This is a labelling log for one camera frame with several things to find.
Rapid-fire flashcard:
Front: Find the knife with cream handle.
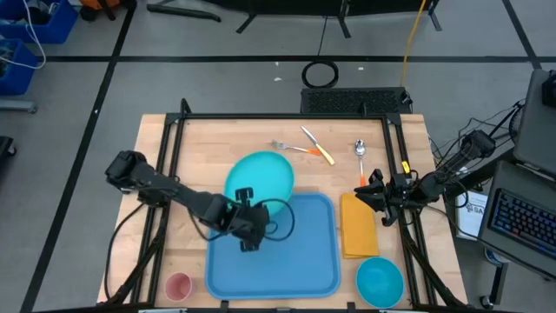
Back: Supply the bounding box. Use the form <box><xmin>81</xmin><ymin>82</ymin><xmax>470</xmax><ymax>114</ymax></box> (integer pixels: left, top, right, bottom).
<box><xmin>300</xmin><ymin>125</ymin><xmax>336</xmax><ymax>167</ymax></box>

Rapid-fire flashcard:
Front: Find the teal plate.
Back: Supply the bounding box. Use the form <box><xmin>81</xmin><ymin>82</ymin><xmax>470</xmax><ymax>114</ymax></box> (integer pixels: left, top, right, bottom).
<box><xmin>223</xmin><ymin>150</ymin><xmax>295</xmax><ymax>217</ymax></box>

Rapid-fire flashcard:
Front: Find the long black bar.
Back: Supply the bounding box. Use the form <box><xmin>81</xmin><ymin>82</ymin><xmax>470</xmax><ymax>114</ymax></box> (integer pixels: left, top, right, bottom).
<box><xmin>146</xmin><ymin>3</ymin><xmax>222</xmax><ymax>23</ymax></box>

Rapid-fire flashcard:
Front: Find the grey laptop with backlit keyboard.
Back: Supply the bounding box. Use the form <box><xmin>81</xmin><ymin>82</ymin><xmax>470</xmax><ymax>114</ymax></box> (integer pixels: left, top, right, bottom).
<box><xmin>477</xmin><ymin>160</ymin><xmax>556</xmax><ymax>279</ymax></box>

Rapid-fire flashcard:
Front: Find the yellow cloth napkin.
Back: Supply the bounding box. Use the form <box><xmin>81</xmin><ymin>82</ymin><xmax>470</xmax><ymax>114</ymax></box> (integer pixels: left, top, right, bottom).
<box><xmin>340</xmin><ymin>192</ymin><xmax>381</xmax><ymax>260</ymax></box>

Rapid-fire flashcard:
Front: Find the black room divider panel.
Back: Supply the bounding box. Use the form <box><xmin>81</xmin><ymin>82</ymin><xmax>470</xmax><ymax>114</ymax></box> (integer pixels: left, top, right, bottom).
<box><xmin>203</xmin><ymin>0</ymin><xmax>443</xmax><ymax>39</ymax></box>

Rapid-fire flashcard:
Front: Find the orange and black machine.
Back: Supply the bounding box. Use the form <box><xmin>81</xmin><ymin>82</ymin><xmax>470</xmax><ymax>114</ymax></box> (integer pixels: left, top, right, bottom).
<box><xmin>79</xmin><ymin>0</ymin><xmax>138</xmax><ymax>22</ymax></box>

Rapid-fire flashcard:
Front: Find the black box device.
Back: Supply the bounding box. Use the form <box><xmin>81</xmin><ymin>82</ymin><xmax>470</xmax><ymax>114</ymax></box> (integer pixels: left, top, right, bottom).
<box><xmin>541</xmin><ymin>69</ymin><xmax>556</xmax><ymax>109</ymax></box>

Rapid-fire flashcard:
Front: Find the coiled black cable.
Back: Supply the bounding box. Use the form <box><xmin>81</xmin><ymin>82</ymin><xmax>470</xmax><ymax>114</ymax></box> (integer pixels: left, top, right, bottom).
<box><xmin>301</xmin><ymin>15</ymin><xmax>341</xmax><ymax>90</ymax></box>

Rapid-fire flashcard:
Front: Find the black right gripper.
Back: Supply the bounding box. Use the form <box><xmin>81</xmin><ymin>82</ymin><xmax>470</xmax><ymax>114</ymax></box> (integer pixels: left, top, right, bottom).
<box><xmin>354</xmin><ymin>168</ymin><xmax>419</xmax><ymax>228</ymax></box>

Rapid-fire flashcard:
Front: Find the grey flat panel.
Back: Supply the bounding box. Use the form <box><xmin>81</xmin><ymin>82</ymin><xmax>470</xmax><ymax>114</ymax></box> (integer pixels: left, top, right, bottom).
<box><xmin>512</xmin><ymin>68</ymin><xmax>556</xmax><ymax>177</ymax></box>

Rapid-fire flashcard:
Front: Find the blue plastic tray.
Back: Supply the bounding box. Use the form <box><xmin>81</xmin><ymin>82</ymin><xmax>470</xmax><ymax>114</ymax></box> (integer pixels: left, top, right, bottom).
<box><xmin>204</xmin><ymin>192</ymin><xmax>342</xmax><ymax>301</ymax></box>

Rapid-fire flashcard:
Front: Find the black aluminium table frame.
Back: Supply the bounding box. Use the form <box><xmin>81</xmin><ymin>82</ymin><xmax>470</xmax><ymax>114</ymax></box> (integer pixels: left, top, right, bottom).
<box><xmin>97</xmin><ymin>97</ymin><xmax>469</xmax><ymax>313</ymax></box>

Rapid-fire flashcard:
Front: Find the spoon with orange handle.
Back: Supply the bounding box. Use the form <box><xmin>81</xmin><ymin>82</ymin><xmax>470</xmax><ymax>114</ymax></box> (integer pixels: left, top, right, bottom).
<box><xmin>354</xmin><ymin>138</ymin><xmax>368</xmax><ymax>188</ymax></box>

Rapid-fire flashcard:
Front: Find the white printed paper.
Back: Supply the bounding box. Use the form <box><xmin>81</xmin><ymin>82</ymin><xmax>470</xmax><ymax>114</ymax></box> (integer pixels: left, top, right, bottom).
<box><xmin>454</xmin><ymin>190</ymin><xmax>490</xmax><ymax>241</ymax></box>

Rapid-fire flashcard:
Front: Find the fork with orange handle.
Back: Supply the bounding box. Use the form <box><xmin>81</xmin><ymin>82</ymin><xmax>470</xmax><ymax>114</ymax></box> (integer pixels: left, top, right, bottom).
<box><xmin>270</xmin><ymin>138</ymin><xmax>322</xmax><ymax>157</ymax></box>

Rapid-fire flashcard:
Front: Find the thick black cable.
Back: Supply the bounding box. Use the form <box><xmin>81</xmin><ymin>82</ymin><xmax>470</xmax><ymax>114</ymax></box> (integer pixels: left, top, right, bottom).
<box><xmin>103</xmin><ymin>202</ymin><xmax>148</xmax><ymax>302</ymax></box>

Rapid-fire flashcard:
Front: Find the blue white tape roll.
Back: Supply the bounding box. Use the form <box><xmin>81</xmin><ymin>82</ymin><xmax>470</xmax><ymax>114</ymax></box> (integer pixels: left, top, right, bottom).
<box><xmin>483</xmin><ymin>248</ymin><xmax>506</xmax><ymax>265</ymax></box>

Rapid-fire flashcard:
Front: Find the blue storage bin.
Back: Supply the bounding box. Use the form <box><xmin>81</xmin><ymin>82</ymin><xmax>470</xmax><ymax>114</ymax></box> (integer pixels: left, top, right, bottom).
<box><xmin>0</xmin><ymin>37</ymin><xmax>39</xmax><ymax>97</ymax></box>
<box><xmin>0</xmin><ymin>0</ymin><xmax>79</xmax><ymax>44</ymax></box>

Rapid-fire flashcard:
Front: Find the grey metal base bar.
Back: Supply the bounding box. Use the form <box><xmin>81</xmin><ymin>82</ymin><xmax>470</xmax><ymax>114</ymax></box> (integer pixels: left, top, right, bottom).
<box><xmin>0</xmin><ymin>99</ymin><xmax>38</xmax><ymax>115</ymax></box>

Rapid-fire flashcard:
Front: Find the pink cup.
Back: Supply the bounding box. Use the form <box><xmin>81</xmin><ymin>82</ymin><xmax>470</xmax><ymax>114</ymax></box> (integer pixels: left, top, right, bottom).
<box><xmin>163</xmin><ymin>271</ymin><xmax>195</xmax><ymax>303</ymax></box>

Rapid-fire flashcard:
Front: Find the blue bowl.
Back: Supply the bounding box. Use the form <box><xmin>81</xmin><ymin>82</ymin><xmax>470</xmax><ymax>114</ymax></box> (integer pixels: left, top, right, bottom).
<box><xmin>354</xmin><ymin>256</ymin><xmax>406</xmax><ymax>310</ymax></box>

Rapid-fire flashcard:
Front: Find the white cable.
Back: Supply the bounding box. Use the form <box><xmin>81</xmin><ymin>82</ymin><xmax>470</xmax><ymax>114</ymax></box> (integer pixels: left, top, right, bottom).
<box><xmin>0</xmin><ymin>0</ymin><xmax>47</xmax><ymax>70</ymax></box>

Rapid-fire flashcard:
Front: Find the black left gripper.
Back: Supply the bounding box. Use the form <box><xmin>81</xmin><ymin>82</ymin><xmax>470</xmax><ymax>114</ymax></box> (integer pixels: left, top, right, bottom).
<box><xmin>224</xmin><ymin>187</ymin><xmax>271</xmax><ymax>254</ymax></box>

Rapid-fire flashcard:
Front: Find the yellow cable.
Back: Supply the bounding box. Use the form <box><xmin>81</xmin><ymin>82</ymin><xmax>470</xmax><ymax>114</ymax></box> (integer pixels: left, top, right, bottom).
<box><xmin>399</xmin><ymin>0</ymin><xmax>429</xmax><ymax>88</ymax></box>

